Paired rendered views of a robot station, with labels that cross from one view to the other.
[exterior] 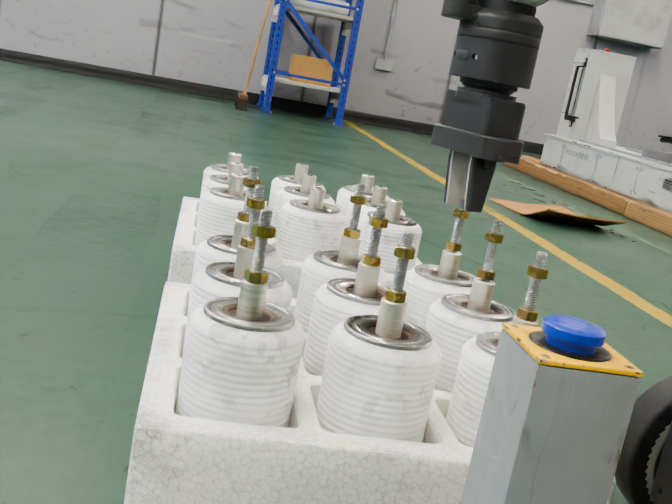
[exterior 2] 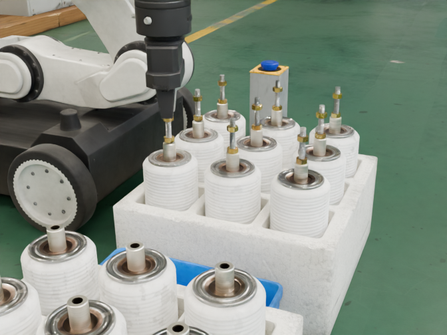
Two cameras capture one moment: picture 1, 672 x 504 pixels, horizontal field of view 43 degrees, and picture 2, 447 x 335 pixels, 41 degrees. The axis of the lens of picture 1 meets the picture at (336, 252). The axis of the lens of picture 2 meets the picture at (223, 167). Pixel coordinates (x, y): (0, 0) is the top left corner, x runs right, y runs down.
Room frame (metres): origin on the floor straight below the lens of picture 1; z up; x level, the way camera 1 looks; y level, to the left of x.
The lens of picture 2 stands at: (1.69, 0.48, 0.66)
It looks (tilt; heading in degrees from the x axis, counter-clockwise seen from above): 24 degrees down; 213
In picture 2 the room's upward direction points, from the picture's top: 1 degrees counter-clockwise
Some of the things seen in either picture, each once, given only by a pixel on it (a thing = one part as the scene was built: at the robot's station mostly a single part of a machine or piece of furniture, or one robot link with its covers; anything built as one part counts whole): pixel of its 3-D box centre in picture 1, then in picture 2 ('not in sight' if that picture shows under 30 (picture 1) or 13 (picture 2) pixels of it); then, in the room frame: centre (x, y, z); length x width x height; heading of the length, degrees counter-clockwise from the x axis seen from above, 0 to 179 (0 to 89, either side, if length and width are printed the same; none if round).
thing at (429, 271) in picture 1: (447, 276); (169, 158); (0.94, -0.13, 0.25); 0.08 x 0.08 x 0.01
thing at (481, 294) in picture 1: (481, 296); (198, 129); (0.82, -0.15, 0.26); 0.02 x 0.02 x 0.03
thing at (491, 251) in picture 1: (490, 257); (197, 108); (0.82, -0.15, 0.31); 0.01 x 0.01 x 0.08
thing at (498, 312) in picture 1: (478, 308); (198, 135); (0.82, -0.15, 0.25); 0.08 x 0.08 x 0.01
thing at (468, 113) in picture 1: (487, 99); (163, 42); (0.94, -0.13, 0.45); 0.13 x 0.10 x 0.12; 32
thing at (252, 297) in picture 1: (252, 300); (334, 124); (0.66, 0.06, 0.26); 0.02 x 0.02 x 0.03
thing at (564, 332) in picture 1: (571, 338); (269, 66); (0.53, -0.16, 0.32); 0.04 x 0.04 x 0.02
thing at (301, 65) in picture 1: (310, 70); not in sight; (6.66, 0.45, 0.36); 0.31 x 0.25 x 0.20; 101
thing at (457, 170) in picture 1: (455, 176); (165, 101); (0.96, -0.12, 0.36); 0.03 x 0.02 x 0.06; 122
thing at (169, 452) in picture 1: (334, 442); (255, 220); (0.80, -0.03, 0.09); 0.39 x 0.39 x 0.18; 10
